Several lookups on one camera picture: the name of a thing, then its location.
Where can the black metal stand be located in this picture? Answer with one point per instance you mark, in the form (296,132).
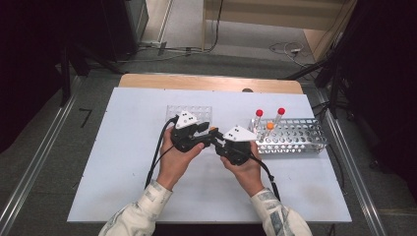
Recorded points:
(331,75)
(67,75)

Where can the red cap test tube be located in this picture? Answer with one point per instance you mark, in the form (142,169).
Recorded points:
(259,113)
(281,111)

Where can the metal test tube rack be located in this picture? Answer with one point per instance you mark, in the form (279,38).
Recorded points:
(291,139)

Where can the wooden cabinet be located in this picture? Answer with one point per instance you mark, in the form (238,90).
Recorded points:
(262,16)

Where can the clear acrylic test tube rack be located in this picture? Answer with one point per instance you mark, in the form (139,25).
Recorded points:
(203,113)

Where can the aluminium floor rail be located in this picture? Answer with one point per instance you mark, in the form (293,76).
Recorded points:
(354,170)
(36,157)

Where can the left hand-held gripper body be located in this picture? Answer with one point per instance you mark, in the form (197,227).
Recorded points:
(185,137)

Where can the person's right hand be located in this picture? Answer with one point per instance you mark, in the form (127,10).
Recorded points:
(250,173)

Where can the black cabinet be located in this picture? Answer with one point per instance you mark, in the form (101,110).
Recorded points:
(124,26)

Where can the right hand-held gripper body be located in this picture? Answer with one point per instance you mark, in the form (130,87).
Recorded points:
(236,150)

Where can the person's left hand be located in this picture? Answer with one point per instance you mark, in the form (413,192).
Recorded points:
(173,164)

